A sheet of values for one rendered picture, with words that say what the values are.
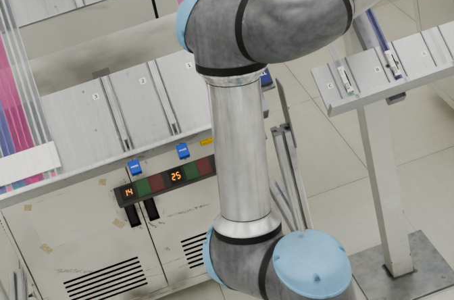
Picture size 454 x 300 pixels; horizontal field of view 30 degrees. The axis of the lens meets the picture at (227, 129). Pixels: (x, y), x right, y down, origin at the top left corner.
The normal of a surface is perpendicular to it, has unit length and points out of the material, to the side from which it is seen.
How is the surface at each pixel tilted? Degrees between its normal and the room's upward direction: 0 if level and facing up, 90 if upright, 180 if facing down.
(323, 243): 8
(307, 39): 101
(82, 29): 90
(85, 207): 90
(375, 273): 0
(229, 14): 52
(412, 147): 0
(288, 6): 46
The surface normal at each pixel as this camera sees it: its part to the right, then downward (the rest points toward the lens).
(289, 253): -0.13, -0.80
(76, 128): 0.00, -0.29
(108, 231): 0.25, 0.45
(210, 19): -0.65, 0.08
